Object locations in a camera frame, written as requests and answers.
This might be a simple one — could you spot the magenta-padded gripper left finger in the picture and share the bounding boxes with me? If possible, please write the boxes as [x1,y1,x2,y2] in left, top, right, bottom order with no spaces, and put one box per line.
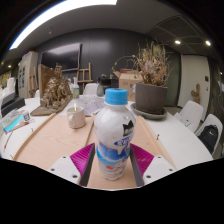
[47,142,96,187]

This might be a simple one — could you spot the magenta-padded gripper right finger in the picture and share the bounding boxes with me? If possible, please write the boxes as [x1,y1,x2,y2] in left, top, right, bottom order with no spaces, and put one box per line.
[129,143,177,187]

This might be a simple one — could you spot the white blue-capped drink bottle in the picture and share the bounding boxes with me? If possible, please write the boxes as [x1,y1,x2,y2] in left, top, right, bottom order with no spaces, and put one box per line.
[93,87,137,181]

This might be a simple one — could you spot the white mug with stick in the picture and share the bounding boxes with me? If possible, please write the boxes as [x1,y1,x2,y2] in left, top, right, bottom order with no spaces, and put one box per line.
[66,103,87,130]

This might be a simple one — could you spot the grey plant saucer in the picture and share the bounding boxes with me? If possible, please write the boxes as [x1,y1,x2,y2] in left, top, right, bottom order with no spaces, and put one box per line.
[129,102,168,121]

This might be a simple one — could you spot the papers on chair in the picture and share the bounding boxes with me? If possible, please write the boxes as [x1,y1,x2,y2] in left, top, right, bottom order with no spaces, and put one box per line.
[178,114,193,128]

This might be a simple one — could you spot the black backpack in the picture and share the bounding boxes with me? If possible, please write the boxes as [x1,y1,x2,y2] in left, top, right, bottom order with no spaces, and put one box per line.
[197,124,219,155]

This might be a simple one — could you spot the small jar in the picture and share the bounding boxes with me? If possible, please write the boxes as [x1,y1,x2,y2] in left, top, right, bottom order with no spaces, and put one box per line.
[22,110,32,123]

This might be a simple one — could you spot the white chair with papers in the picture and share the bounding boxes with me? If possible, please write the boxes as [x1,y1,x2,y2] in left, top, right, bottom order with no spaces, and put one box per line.
[173,99,204,133]

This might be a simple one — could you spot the colourful book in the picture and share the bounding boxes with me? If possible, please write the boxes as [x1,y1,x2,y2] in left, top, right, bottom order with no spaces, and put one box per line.
[1,108,33,134]

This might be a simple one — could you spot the printed paper sheet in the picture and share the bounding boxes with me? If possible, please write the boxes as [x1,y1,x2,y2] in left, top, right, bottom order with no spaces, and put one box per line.
[71,94,106,117]

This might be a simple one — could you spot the dried plant in grey pot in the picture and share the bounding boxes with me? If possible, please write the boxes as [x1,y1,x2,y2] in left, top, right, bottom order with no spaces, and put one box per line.
[133,41,171,116]

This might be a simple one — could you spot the white chair with backpack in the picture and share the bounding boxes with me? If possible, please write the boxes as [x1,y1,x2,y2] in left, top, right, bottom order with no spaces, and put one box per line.
[194,113,224,158]

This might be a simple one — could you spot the brown carved sculpture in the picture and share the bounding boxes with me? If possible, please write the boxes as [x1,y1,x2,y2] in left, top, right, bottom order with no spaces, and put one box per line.
[29,63,74,117]

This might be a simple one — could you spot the green-labelled spray bottle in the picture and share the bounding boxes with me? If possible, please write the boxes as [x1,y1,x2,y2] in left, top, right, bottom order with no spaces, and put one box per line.
[72,77,81,100]

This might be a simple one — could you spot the wooden figure statue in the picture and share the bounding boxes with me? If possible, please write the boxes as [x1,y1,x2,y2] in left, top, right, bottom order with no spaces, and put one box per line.
[190,83,202,105]

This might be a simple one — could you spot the black flat case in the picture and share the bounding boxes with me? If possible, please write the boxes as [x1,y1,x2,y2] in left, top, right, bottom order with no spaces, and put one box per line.
[0,91,26,118]

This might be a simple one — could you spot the grey glass bottle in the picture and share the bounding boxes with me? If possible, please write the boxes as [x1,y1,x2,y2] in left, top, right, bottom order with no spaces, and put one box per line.
[96,83,105,98]

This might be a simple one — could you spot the cardboard box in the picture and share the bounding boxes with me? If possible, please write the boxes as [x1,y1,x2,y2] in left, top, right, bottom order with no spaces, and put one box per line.
[113,69,144,103]

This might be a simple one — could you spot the wooden easel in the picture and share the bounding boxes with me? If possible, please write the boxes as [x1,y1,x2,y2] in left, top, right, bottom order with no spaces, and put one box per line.
[76,62,94,93]

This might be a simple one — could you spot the white cabinet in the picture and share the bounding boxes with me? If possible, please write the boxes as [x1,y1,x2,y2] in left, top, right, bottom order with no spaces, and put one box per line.
[18,50,39,99]

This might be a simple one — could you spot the red box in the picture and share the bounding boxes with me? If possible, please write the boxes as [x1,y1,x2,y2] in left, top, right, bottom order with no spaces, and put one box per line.
[119,68,138,74]

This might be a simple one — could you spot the black wall screen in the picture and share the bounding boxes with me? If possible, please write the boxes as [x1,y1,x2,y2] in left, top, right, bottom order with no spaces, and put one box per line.
[40,42,83,73]

